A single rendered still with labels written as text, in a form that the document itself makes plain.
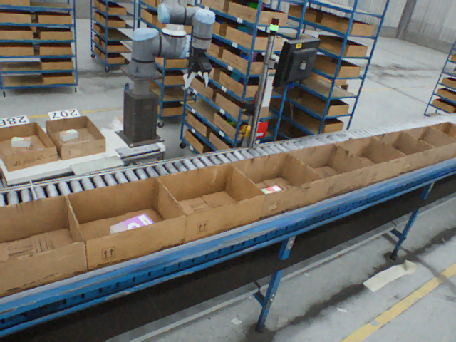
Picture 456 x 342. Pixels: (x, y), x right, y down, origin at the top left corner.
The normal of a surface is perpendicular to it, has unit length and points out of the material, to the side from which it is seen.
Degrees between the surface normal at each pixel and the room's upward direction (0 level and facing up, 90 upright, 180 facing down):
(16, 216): 89
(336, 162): 89
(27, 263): 90
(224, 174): 90
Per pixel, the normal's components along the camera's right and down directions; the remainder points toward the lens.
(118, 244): 0.54, 0.51
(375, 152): -0.82, 0.17
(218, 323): 0.15, -0.85
